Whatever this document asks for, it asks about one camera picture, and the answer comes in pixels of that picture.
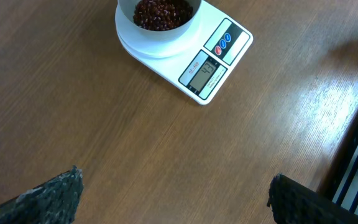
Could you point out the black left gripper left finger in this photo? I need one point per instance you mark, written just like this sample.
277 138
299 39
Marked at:
54 201

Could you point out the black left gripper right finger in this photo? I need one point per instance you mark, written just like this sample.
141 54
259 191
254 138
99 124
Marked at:
291 202

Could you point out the white digital kitchen scale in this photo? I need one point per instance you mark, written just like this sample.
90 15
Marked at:
196 57

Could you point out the white metal bowl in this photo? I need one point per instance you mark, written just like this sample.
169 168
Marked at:
128 6

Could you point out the red beans in bowl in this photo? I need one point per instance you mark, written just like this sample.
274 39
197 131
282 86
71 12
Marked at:
162 15

